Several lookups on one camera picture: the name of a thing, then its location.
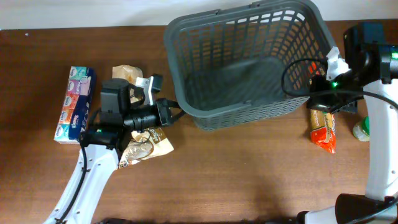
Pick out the brown cookie bag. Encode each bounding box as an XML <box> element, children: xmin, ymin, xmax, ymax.
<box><xmin>118</xmin><ymin>128</ymin><xmax>174</xmax><ymax>169</ymax></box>

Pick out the orange San Remo pasta pack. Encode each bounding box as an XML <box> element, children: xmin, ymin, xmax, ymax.
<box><xmin>310</xmin><ymin>109</ymin><xmax>336</xmax><ymax>154</ymax></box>

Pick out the beige snack bag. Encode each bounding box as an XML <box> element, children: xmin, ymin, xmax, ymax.
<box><xmin>111</xmin><ymin>64</ymin><xmax>145</xmax><ymax>105</ymax></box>

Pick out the green lid jar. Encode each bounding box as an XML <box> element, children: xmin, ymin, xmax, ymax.
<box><xmin>353</xmin><ymin>116</ymin><xmax>370</xmax><ymax>142</ymax></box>

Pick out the grey plastic shopping basket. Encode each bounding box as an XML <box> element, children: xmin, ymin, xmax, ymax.
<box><xmin>164</xmin><ymin>0</ymin><xmax>335</xmax><ymax>131</ymax></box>

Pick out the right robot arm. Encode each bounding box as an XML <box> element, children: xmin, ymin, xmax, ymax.
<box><xmin>297</xmin><ymin>22</ymin><xmax>397</xmax><ymax>223</ymax></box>

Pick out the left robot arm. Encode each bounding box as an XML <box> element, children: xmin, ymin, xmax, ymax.
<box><xmin>46</xmin><ymin>74</ymin><xmax>185</xmax><ymax>224</ymax></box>

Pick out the Kleenex tissue multipack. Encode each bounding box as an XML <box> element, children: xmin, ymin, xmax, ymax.
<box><xmin>53</xmin><ymin>66</ymin><xmax>96</xmax><ymax>144</ymax></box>

